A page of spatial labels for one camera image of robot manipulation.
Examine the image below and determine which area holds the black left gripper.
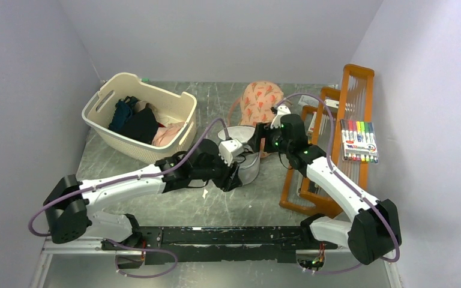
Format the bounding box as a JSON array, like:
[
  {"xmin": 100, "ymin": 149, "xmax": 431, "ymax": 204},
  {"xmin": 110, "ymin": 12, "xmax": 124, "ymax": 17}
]
[{"xmin": 192, "ymin": 148, "xmax": 243, "ymax": 192}]

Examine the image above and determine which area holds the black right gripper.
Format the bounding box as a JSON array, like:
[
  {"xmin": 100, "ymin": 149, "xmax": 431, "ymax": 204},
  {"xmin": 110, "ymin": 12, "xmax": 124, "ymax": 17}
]
[{"xmin": 249, "ymin": 122, "xmax": 292, "ymax": 155}]

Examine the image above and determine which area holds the white mesh laundry bag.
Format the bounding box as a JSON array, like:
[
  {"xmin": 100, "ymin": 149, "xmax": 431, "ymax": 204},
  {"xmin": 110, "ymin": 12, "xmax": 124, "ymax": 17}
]
[{"xmin": 218, "ymin": 125, "xmax": 261, "ymax": 191}]

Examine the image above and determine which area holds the black bra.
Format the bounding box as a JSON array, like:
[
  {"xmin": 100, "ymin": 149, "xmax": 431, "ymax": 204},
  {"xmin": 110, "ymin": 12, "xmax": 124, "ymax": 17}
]
[{"xmin": 234, "ymin": 146, "xmax": 258, "ymax": 165}]

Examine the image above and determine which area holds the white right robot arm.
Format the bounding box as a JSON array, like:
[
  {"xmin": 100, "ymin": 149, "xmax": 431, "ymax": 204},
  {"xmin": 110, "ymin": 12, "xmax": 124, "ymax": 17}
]
[{"xmin": 248, "ymin": 114, "xmax": 402, "ymax": 265}]

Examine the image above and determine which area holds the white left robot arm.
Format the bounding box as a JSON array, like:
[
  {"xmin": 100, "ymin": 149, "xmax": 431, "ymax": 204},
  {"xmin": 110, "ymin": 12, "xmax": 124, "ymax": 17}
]
[{"xmin": 43, "ymin": 139, "xmax": 244, "ymax": 250}]

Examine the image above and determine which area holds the pink floral mesh bag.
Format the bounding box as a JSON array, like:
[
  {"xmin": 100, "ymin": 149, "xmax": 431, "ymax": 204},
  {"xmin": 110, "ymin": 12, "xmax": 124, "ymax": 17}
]
[{"xmin": 227, "ymin": 80, "xmax": 291, "ymax": 158}]

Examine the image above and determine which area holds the cream plastic laundry basket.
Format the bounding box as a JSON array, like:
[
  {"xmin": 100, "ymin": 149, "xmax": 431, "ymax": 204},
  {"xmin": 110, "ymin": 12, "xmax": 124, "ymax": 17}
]
[{"xmin": 82, "ymin": 73, "xmax": 197, "ymax": 164}]

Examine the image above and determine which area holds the white paper tag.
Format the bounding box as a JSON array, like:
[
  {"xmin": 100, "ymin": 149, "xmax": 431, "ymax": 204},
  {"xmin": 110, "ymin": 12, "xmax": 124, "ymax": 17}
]
[{"xmin": 298, "ymin": 94, "xmax": 319, "ymax": 107}]

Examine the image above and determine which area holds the pink garment in basket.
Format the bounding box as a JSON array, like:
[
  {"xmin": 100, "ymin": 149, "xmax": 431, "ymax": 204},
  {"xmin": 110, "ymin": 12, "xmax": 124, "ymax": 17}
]
[{"xmin": 152, "ymin": 122, "xmax": 184, "ymax": 147}]

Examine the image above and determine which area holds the pack of coloured markers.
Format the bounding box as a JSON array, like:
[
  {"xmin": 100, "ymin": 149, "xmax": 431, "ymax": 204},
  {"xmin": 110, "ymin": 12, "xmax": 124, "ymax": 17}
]
[{"xmin": 340, "ymin": 119, "xmax": 379, "ymax": 164}]

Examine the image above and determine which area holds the orange wooden rack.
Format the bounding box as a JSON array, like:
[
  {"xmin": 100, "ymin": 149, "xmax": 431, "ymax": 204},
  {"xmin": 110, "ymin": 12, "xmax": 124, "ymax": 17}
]
[{"xmin": 279, "ymin": 64, "xmax": 375, "ymax": 218}]

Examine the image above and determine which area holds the black garment in basket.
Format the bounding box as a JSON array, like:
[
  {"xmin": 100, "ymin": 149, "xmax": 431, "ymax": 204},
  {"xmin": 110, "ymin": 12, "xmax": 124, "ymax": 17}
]
[{"xmin": 119, "ymin": 107, "xmax": 159, "ymax": 145}]

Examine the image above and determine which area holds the teal garment in basket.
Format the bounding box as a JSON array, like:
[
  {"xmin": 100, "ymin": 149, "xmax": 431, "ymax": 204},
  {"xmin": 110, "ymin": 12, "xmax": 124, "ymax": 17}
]
[{"xmin": 108, "ymin": 96, "xmax": 139, "ymax": 132}]

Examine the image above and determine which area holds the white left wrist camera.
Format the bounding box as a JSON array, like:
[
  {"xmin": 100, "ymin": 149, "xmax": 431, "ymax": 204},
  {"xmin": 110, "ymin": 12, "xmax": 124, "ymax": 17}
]
[{"xmin": 218, "ymin": 139, "xmax": 244, "ymax": 166}]

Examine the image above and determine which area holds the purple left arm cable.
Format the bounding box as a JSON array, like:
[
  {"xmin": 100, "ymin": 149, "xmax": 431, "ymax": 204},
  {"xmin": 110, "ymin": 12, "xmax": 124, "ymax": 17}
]
[{"xmin": 28, "ymin": 117, "xmax": 231, "ymax": 238}]

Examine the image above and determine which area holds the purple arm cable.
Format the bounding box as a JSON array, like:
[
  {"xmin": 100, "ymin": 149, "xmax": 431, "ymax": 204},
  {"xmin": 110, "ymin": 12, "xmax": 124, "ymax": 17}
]
[
  {"xmin": 274, "ymin": 92, "xmax": 401, "ymax": 275},
  {"xmin": 28, "ymin": 117, "xmax": 231, "ymax": 238}
]

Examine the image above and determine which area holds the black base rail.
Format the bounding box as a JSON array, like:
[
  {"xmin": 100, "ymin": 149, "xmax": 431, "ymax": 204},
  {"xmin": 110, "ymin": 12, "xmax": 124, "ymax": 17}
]
[{"xmin": 101, "ymin": 226, "xmax": 338, "ymax": 265}]

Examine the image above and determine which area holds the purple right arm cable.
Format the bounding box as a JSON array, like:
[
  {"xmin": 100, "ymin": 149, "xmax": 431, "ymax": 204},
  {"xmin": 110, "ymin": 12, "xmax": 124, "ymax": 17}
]
[{"xmin": 274, "ymin": 92, "xmax": 401, "ymax": 275}]

